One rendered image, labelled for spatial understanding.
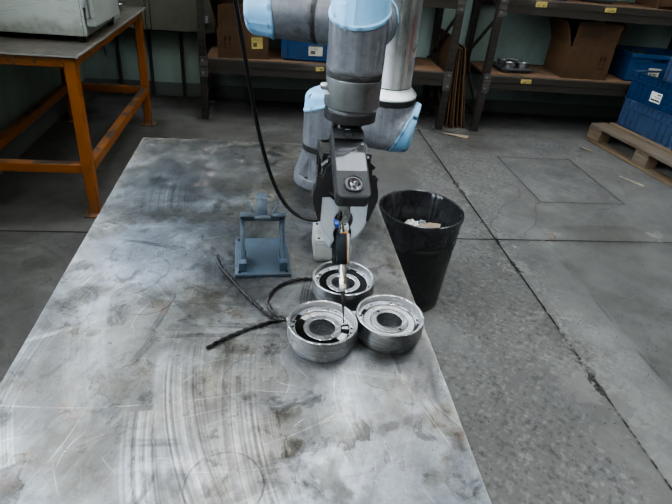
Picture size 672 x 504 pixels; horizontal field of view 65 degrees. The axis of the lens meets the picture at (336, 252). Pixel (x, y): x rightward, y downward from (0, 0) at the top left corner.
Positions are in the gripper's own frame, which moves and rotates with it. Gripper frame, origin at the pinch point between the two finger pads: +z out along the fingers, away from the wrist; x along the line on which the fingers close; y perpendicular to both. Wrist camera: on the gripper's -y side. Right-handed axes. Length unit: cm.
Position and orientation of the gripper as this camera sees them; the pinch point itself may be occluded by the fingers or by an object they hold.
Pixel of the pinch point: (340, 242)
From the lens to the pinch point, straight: 81.4
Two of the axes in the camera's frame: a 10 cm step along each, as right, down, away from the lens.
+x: -9.8, 0.1, -1.7
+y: -1.5, -5.3, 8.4
